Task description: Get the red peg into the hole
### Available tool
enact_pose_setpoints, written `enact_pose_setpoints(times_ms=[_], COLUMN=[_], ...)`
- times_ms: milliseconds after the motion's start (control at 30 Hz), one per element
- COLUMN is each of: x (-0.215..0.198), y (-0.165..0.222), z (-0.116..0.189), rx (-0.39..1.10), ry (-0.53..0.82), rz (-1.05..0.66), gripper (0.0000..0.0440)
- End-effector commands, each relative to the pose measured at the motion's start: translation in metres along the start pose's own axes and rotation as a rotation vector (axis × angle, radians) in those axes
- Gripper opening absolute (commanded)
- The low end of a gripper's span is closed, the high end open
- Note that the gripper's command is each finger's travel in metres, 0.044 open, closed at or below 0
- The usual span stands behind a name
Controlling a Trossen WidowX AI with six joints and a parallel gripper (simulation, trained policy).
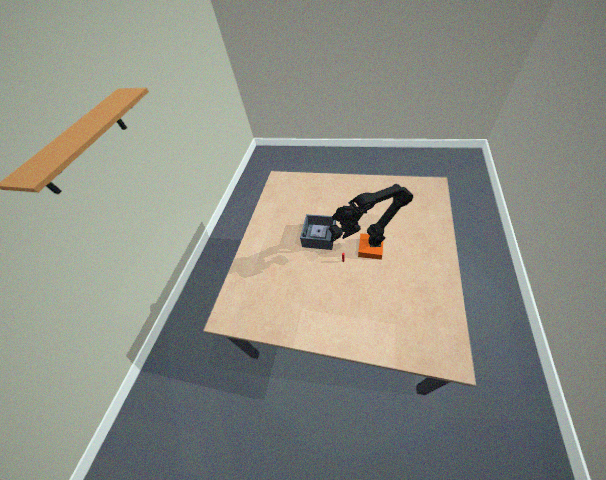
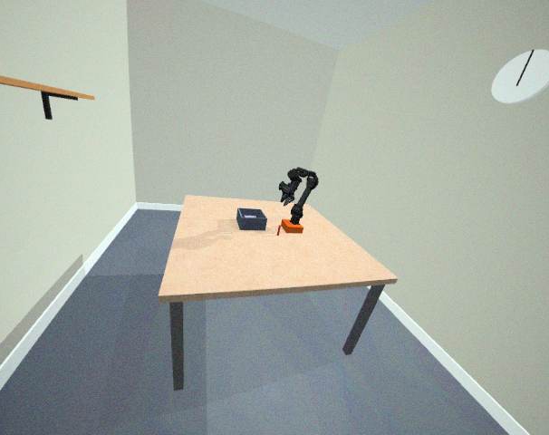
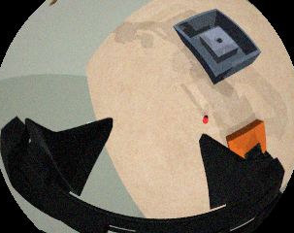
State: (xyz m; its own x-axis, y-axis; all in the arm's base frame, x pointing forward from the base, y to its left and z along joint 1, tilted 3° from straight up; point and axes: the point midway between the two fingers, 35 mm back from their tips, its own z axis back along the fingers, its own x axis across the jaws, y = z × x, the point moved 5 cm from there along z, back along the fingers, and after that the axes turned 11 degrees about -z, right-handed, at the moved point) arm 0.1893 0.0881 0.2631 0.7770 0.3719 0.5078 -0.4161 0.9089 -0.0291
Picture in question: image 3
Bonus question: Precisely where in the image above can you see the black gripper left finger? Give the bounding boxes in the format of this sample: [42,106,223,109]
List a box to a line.
[25,116,114,197]

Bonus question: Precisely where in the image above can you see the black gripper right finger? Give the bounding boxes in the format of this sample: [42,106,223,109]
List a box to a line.
[198,133,272,210]

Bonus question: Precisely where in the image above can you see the red peg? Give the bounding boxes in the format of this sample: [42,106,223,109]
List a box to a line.
[202,116,209,124]

